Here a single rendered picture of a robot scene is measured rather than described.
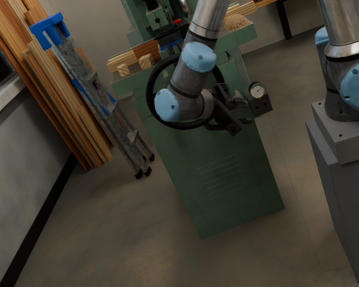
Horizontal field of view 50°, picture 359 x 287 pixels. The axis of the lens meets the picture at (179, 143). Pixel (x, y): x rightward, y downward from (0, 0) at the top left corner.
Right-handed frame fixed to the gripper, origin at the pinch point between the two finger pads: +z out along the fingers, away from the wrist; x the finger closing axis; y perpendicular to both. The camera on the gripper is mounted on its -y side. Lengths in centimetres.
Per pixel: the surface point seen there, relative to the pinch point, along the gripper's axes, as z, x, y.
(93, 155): 55, 175, 63
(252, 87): 20.8, 5.9, 11.5
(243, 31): 17.3, -4.2, 30.5
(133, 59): -3, 36, 47
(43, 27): -1, 93, 112
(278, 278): 23, 38, -59
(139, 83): -9.2, 32.1, 31.6
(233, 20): 16.2, -3.2, 36.2
